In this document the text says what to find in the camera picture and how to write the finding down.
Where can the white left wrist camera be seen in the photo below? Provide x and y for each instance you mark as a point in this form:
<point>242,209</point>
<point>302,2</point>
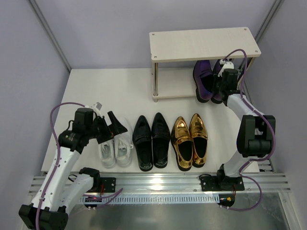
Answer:
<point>96,108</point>

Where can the purple loafer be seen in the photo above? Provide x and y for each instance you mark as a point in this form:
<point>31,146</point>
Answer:
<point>203,78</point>
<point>215,100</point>

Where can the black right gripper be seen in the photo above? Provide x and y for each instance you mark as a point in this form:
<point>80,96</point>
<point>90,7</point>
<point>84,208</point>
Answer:
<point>218,86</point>

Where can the grey slotted cable duct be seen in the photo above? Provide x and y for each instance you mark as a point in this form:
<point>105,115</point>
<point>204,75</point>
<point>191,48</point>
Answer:
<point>165,199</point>

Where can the black patent right loafer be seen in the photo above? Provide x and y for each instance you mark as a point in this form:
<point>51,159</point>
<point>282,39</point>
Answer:
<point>160,141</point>

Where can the white right sneaker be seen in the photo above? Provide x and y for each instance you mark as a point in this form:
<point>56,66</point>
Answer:
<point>123,145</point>

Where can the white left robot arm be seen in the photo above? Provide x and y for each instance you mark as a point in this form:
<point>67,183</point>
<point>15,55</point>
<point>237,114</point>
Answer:
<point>51,206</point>

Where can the gold loafer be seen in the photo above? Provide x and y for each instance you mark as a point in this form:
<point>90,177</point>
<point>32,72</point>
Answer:
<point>182,144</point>
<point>199,136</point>

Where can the black patent left loafer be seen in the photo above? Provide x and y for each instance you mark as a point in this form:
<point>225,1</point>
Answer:
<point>142,141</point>

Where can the white left sneaker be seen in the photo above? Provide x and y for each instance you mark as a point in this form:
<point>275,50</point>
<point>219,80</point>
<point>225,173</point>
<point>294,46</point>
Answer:
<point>107,154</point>

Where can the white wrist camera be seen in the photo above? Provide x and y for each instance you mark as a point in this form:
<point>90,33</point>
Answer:
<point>225,65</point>
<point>96,108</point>

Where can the right corner aluminium post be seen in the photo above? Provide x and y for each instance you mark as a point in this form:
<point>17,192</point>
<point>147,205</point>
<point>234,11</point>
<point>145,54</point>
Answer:
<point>276,5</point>

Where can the corner aluminium post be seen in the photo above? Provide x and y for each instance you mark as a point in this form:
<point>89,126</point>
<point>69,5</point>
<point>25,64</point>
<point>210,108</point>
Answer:
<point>42,20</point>
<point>276,5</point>

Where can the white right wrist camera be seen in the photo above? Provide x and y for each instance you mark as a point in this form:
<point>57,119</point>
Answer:
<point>225,65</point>

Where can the left corner aluminium post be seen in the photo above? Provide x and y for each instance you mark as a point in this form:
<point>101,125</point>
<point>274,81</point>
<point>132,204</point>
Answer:
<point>42,20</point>

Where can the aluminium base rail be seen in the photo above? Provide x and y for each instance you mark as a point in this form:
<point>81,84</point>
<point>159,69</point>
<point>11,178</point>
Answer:
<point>185,183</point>

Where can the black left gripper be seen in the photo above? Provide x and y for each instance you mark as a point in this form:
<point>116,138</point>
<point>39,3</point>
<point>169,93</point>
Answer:
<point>105,130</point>

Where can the white sneaker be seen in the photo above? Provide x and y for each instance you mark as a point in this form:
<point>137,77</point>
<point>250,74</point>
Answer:
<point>123,145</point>
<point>107,154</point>

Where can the black patent loafer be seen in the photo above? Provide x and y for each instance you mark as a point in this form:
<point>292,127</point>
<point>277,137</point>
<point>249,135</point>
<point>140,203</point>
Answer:
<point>160,141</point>
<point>142,141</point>

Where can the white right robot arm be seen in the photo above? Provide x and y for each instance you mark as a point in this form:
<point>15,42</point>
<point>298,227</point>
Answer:
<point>256,136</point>

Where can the white two-tier shoe shelf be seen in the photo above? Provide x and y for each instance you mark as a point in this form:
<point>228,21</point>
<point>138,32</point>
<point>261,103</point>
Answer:
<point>194,45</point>

